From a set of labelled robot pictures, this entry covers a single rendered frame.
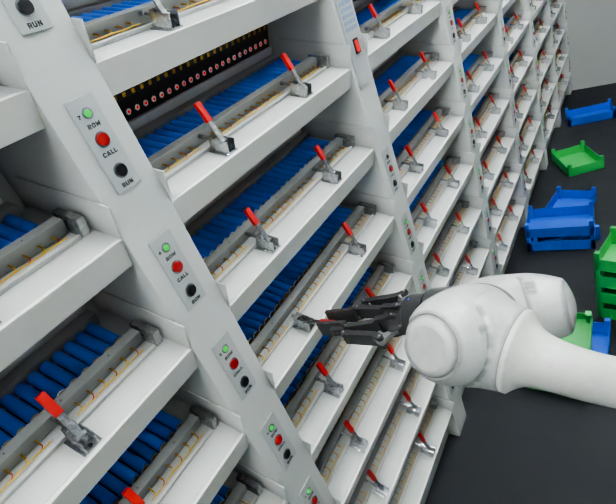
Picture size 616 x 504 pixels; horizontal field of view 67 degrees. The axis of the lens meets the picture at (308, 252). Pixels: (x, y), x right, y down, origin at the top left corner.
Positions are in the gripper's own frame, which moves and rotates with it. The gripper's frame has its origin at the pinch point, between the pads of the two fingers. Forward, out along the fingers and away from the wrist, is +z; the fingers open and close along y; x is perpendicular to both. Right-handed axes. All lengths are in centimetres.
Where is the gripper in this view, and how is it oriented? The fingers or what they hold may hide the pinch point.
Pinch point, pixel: (337, 321)
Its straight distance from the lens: 92.0
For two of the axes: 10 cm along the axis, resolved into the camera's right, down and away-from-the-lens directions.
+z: -7.3, 1.5, 6.7
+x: -4.9, -8.0, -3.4
